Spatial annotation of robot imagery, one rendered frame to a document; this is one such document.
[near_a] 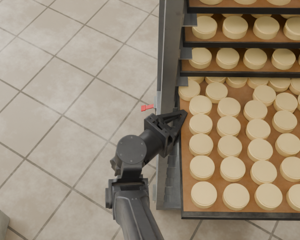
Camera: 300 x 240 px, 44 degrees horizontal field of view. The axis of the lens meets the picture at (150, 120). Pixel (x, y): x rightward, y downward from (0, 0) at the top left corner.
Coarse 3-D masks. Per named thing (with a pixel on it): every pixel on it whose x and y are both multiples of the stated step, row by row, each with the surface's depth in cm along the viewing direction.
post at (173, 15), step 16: (176, 0) 60; (176, 16) 63; (176, 32) 66; (176, 48) 70; (176, 64) 74; (160, 112) 90; (160, 160) 115; (160, 176) 126; (160, 192) 140; (160, 208) 157
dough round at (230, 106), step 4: (220, 100) 82; (224, 100) 82; (228, 100) 82; (232, 100) 82; (236, 100) 82; (220, 104) 82; (224, 104) 82; (228, 104) 82; (232, 104) 82; (236, 104) 82; (220, 108) 81; (224, 108) 81; (228, 108) 81; (232, 108) 81; (236, 108) 81; (220, 112) 81; (224, 112) 81; (228, 112) 81; (232, 112) 81; (236, 112) 81; (220, 116) 82; (232, 116) 81; (236, 116) 81
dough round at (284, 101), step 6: (276, 96) 83; (282, 96) 83; (288, 96) 83; (276, 102) 82; (282, 102) 82; (288, 102) 82; (294, 102) 82; (276, 108) 83; (282, 108) 81; (288, 108) 81; (294, 108) 81
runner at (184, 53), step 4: (180, 36) 75; (180, 40) 75; (180, 44) 74; (180, 48) 74; (184, 48) 74; (188, 48) 74; (180, 52) 73; (184, 52) 73; (188, 52) 73; (180, 56) 73; (184, 56) 73; (188, 56) 73
